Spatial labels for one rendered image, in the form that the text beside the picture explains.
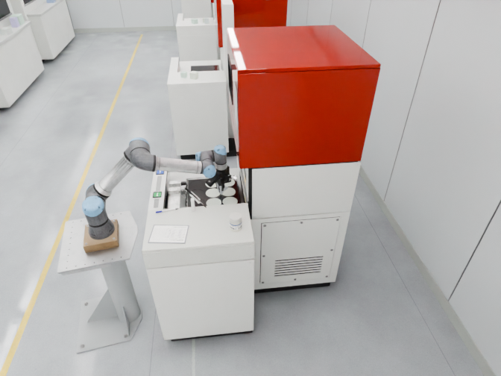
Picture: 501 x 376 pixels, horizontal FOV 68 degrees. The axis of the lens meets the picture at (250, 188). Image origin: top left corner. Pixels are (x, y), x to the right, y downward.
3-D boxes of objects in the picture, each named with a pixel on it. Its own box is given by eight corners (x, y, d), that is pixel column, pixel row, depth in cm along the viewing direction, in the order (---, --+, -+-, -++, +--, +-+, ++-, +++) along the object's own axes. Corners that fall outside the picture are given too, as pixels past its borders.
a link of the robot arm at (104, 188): (80, 206, 220) (138, 144, 206) (81, 191, 232) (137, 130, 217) (98, 215, 228) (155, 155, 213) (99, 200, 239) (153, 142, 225)
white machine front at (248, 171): (239, 154, 309) (238, 110, 285) (251, 219, 245) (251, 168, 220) (235, 154, 309) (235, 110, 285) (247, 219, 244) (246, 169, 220)
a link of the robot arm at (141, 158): (131, 157, 198) (218, 165, 216) (130, 147, 206) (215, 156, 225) (129, 175, 204) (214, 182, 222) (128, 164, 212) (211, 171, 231)
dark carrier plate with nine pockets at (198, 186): (235, 177, 270) (235, 176, 270) (240, 207, 243) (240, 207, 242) (188, 180, 267) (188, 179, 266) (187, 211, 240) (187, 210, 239)
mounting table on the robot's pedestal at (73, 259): (63, 287, 217) (57, 272, 209) (71, 236, 251) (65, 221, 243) (142, 271, 227) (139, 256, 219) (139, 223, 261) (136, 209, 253)
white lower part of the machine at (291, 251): (309, 221, 365) (318, 149, 316) (334, 289, 300) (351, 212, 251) (238, 226, 359) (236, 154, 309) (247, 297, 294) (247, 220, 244)
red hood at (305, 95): (324, 104, 291) (335, 24, 255) (361, 161, 227) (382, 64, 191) (228, 110, 284) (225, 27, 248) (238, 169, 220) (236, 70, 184)
